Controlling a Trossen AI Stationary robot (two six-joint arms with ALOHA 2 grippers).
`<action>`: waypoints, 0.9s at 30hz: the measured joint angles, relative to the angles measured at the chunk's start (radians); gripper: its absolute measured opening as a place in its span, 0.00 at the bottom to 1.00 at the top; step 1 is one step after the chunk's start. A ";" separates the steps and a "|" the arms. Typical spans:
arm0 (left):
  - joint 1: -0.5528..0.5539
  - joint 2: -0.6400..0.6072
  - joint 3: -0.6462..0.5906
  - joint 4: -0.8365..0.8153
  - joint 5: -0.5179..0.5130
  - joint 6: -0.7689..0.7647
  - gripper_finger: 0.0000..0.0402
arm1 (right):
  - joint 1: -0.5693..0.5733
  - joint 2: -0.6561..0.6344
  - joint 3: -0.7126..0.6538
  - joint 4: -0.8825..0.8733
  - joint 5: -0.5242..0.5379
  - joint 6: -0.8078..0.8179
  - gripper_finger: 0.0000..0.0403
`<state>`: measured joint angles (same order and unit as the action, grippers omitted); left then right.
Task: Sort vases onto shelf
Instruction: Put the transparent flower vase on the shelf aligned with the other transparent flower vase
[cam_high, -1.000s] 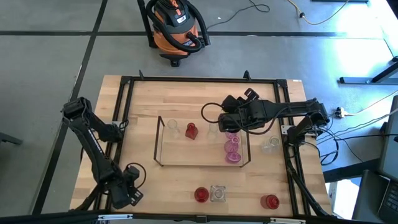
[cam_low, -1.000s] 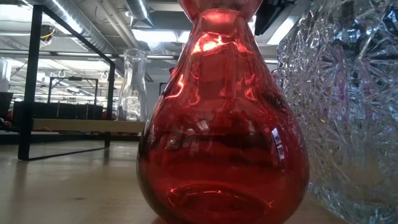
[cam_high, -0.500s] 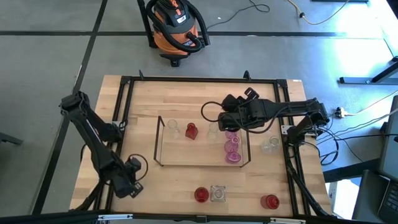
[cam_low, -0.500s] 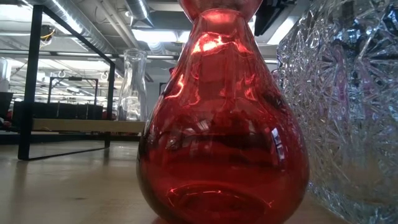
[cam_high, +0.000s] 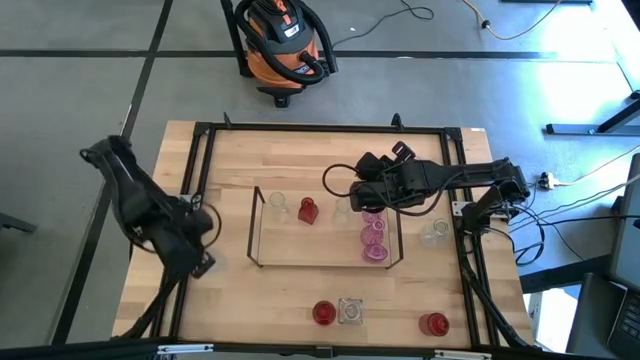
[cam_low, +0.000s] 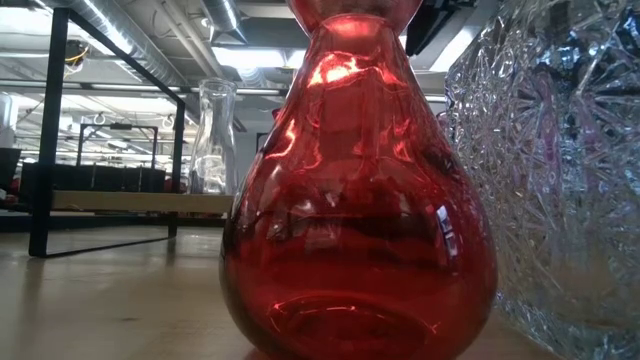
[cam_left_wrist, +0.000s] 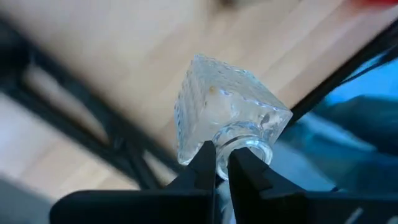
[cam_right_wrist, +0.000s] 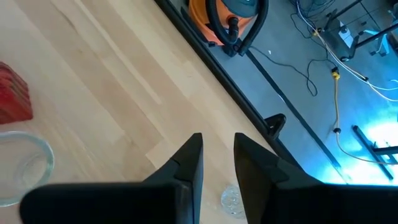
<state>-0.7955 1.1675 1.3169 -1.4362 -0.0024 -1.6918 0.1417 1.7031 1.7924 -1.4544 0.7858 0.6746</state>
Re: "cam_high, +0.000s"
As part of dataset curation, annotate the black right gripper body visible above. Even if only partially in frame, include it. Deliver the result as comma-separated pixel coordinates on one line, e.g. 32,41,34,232
357,153,437,206

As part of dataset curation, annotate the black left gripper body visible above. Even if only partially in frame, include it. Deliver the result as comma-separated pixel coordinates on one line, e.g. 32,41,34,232
149,207,214,275

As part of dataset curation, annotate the tall pink ribbed glass vase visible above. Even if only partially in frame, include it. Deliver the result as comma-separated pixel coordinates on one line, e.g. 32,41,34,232
359,219,387,247

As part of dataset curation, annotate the wide pink ribbed glass jar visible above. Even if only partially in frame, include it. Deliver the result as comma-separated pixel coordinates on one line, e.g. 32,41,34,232
361,243,390,264

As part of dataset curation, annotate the clear embossed round glass vase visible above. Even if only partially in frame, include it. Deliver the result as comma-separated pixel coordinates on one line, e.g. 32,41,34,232
418,217,452,250

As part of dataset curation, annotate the large clear star-cut vase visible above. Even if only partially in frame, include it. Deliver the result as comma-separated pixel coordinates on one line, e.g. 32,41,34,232
337,297,365,327

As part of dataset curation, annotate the red glass bulb vase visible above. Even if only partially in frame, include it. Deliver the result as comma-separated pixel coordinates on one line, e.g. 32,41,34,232
311,299,338,327
297,196,321,226

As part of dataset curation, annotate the red ribbed glass bottle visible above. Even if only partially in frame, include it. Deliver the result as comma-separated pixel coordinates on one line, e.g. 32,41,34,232
418,312,451,338

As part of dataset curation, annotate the clear glass carafe vase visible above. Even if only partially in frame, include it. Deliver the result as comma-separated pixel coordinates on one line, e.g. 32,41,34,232
268,191,290,224

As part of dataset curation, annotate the black overhead rig beam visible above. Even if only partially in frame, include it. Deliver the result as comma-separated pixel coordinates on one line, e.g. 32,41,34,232
0,338,640,360

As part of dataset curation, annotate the black desk foot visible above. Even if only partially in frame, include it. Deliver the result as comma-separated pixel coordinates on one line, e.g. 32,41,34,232
519,254,584,296
0,212,39,235
544,89,640,136

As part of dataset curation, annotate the orange black shop vacuum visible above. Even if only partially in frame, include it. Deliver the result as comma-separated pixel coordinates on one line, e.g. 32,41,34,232
233,0,340,109

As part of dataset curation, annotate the grey equipment cabinet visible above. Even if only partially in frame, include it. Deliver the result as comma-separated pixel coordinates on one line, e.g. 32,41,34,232
606,152,640,360

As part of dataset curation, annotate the dark grey box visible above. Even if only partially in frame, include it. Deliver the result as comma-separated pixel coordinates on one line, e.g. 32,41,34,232
566,272,626,360

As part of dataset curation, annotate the black metal table frame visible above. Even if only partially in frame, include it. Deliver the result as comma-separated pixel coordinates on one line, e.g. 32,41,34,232
149,121,501,351

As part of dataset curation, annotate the black looped cable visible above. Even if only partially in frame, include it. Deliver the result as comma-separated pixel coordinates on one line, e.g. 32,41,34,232
513,212,640,267

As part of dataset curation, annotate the black floor cable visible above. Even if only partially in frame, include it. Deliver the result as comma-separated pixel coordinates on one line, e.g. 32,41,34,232
331,0,435,50

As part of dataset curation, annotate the beige extension cable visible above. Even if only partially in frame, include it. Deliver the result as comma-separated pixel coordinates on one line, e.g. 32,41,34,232
460,0,565,42

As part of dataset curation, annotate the grey cable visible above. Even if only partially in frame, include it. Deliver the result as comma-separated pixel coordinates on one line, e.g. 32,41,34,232
499,174,640,221

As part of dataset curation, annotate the beige power cable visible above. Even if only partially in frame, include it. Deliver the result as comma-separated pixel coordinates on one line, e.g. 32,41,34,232
554,144,640,187

